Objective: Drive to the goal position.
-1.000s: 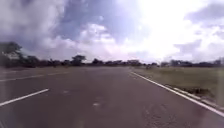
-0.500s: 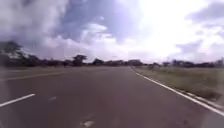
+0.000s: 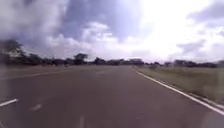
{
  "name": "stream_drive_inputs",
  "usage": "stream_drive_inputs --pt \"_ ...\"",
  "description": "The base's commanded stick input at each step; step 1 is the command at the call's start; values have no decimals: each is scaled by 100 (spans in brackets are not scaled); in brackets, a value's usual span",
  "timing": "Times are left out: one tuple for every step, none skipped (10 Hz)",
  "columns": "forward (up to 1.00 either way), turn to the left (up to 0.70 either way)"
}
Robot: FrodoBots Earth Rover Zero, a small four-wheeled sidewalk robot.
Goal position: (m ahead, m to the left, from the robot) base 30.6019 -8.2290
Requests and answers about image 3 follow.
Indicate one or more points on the white painted edge line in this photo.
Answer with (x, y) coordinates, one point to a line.
(176, 90)

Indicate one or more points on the grass verge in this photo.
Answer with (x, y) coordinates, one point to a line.
(193, 80)

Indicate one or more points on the grey asphalt road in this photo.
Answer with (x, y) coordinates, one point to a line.
(100, 96)

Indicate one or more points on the row of trees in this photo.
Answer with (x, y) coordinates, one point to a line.
(80, 59)

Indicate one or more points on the white painted lane dashes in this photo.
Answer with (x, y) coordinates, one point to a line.
(8, 102)

